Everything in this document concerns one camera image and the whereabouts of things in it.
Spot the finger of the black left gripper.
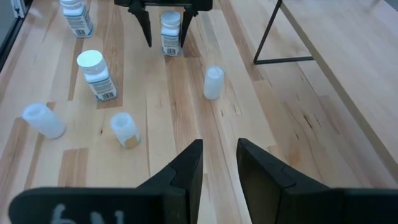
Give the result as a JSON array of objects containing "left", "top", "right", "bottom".
[
  {"left": 127, "top": 1, "right": 154, "bottom": 49},
  {"left": 179, "top": 4, "right": 200, "bottom": 49}
]

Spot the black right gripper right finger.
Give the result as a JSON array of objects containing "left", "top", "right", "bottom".
[{"left": 236, "top": 138, "right": 398, "bottom": 224}]

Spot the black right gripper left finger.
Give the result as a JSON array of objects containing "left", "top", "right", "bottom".
[{"left": 8, "top": 139, "right": 204, "bottom": 224}]

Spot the white melatonin bottle blue label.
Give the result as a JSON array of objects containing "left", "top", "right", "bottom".
[
  {"left": 160, "top": 10, "right": 183, "bottom": 58},
  {"left": 76, "top": 49, "right": 119, "bottom": 103},
  {"left": 58, "top": 0, "right": 95, "bottom": 39}
]

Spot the small translucent white pill bottle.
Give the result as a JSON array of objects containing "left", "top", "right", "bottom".
[
  {"left": 203, "top": 65, "right": 226, "bottom": 101},
  {"left": 109, "top": 111, "right": 142, "bottom": 149}
]

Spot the large translucent white pill bottle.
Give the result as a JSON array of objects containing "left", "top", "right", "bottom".
[{"left": 21, "top": 102, "right": 67, "bottom": 140}]

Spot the wooden table black frame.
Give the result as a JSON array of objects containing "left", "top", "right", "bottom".
[{"left": 252, "top": 0, "right": 398, "bottom": 184}]

